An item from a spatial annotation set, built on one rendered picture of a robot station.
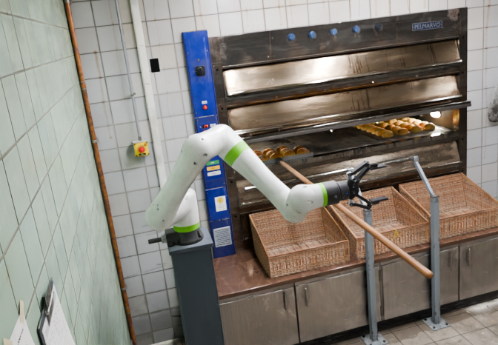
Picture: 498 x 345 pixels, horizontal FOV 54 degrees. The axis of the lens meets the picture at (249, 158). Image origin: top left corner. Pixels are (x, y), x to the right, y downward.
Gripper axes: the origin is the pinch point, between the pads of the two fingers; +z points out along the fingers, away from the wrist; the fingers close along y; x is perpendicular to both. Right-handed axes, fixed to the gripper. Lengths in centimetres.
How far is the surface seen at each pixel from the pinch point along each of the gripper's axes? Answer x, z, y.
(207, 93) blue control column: -152, -39, -26
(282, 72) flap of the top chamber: -155, 14, -32
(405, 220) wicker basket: -132, 91, 85
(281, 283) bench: -99, -18, 92
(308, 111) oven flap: -153, 30, -3
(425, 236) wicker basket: -104, 89, 86
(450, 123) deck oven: -162, 153, 26
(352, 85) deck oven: -154, 65, -17
